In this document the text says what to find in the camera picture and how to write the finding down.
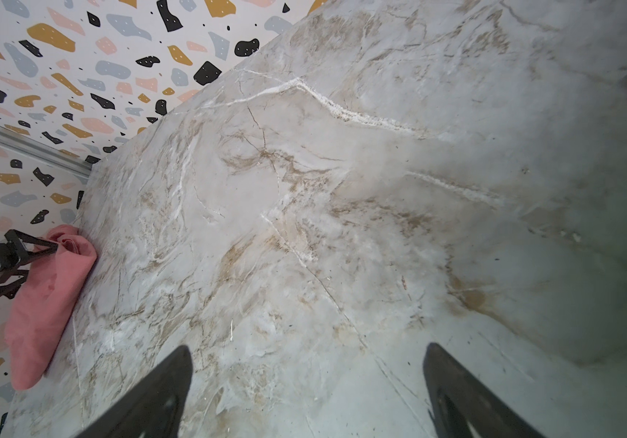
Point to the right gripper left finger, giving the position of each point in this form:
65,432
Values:
154,407

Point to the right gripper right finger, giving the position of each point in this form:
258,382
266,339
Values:
462,406

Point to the red pink t-shirt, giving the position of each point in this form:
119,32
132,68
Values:
42,308

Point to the left aluminium corner post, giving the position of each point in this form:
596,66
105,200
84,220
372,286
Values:
41,152

